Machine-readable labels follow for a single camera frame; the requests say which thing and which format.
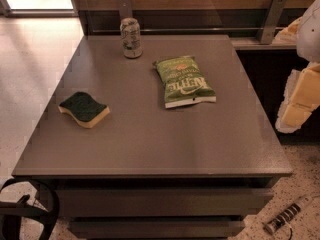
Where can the silver soda can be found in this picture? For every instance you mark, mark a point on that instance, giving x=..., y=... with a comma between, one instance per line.
x=130, y=37

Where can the white power strip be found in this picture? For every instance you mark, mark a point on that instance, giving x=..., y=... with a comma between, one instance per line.
x=288, y=214

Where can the right metal bracket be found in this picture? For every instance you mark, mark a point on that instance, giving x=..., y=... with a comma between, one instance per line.
x=265, y=34

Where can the upper table drawer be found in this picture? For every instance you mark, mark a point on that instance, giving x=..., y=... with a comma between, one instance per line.
x=162, y=202

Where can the green chip bag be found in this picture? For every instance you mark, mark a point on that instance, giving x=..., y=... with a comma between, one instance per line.
x=183, y=82

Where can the green and yellow sponge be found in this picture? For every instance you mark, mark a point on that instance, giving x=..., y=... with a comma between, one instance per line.
x=85, y=110

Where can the metal bracket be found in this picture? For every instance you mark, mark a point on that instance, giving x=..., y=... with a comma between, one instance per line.
x=125, y=8
x=265, y=34

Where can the left metal bracket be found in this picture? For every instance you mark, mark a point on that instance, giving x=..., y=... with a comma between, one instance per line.
x=125, y=8

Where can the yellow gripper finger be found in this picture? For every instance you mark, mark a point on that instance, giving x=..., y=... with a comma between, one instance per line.
x=289, y=33
x=301, y=98

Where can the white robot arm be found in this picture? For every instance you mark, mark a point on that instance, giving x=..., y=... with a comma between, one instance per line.
x=308, y=34

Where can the metal wall rail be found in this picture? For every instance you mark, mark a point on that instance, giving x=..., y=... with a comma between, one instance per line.
x=185, y=31

